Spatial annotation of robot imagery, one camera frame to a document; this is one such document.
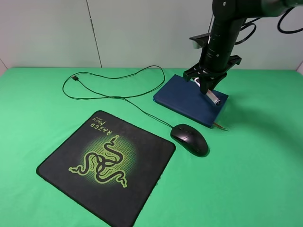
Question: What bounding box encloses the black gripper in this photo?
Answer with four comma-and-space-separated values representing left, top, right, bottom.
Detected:
183, 46, 242, 95

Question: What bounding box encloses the white marker pen black cap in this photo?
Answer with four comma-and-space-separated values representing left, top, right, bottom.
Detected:
194, 77, 221, 106

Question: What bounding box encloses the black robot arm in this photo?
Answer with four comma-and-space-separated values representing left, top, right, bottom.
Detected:
183, 0, 303, 94

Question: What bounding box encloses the blue hardcover notebook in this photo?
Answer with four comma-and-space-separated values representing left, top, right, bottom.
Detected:
153, 74, 229, 128

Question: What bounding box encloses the black computer mouse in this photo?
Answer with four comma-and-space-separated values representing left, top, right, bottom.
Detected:
170, 124, 209, 157

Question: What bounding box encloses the black Razer mouse pad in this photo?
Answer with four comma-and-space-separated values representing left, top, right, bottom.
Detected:
36, 110, 176, 227

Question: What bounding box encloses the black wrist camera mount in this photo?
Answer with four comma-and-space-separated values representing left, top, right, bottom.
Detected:
189, 33, 210, 49

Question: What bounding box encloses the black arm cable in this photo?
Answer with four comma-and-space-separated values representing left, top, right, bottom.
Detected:
234, 4, 303, 45

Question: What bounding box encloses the black mouse cable with USB plug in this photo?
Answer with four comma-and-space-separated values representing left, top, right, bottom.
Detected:
62, 65, 176, 130

